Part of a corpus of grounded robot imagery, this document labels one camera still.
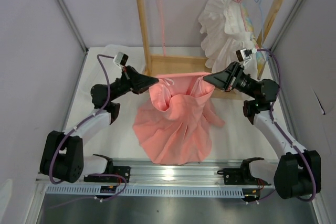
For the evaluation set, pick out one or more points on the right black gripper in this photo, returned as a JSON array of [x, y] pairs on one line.
[[219, 79]]

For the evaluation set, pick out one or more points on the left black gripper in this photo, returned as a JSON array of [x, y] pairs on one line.
[[136, 82]]

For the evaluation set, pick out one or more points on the pink skirt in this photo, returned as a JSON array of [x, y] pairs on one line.
[[173, 125]]

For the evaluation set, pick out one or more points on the pink wire hanger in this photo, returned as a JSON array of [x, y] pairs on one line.
[[161, 14]]

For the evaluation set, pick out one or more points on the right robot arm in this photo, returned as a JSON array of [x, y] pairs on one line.
[[298, 172]]

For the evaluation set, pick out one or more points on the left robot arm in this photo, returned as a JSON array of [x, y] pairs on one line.
[[70, 142]]

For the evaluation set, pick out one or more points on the colourful pastel garment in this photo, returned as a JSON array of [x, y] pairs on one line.
[[260, 59]]

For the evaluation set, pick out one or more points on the white ruffled dress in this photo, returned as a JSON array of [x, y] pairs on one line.
[[224, 30]]

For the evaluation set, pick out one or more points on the white plastic basket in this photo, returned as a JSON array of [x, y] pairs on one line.
[[107, 69]]

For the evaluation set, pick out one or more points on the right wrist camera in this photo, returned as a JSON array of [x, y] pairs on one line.
[[244, 55]]

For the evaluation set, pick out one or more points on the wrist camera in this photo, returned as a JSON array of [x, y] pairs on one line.
[[120, 60], [244, 55]]

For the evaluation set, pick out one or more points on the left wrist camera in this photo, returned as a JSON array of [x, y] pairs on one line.
[[120, 60]]

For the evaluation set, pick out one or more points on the aluminium mounting rail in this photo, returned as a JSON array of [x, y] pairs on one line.
[[134, 172]]

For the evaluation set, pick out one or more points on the white slotted cable duct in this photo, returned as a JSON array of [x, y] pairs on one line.
[[165, 191]]

